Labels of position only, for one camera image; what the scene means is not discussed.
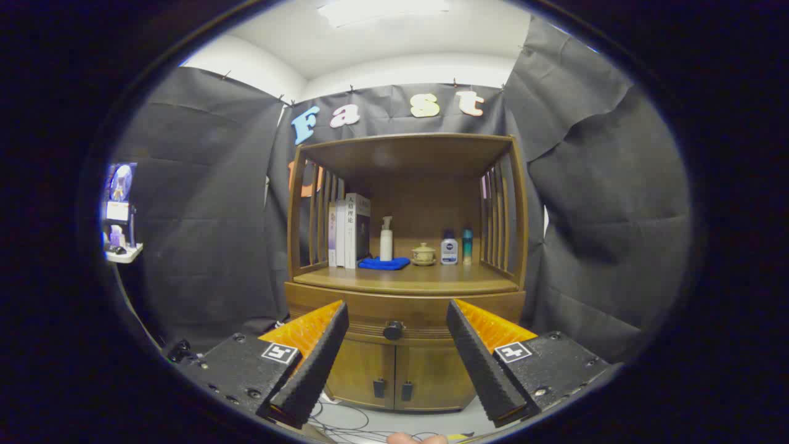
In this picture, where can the wooden cabinet door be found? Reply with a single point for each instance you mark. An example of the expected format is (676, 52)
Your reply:
(431, 376)
(363, 370)

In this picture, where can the beige lidded teacup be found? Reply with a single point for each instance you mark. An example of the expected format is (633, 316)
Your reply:
(423, 254)

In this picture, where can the thin white book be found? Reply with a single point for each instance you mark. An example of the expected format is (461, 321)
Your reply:
(341, 237)

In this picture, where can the wooden drawer with black knob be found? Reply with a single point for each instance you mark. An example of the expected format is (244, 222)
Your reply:
(400, 308)

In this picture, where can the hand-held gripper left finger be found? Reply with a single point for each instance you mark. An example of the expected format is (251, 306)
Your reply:
(314, 370)

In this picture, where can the white bottle with blue cap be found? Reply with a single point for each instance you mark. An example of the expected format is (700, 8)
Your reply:
(449, 253)

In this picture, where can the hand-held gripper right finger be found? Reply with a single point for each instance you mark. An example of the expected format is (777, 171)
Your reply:
(481, 364)

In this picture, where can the white pump bottle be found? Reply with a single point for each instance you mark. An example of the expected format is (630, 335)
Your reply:
(386, 246)

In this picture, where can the blue cloth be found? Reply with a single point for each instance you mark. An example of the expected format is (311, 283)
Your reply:
(383, 264)

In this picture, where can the wooden cabinet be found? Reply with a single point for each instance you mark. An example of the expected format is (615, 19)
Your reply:
(407, 154)

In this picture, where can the thin purple book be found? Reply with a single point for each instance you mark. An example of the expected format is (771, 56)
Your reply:
(332, 240)

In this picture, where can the ceiling light panel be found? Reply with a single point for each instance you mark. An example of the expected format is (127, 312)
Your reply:
(382, 12)

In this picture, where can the teal bottle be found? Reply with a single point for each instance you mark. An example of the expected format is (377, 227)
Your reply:
(467, 246)

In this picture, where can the cluttered white shelf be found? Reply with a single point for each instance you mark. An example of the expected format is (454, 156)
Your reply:
(120, 209)

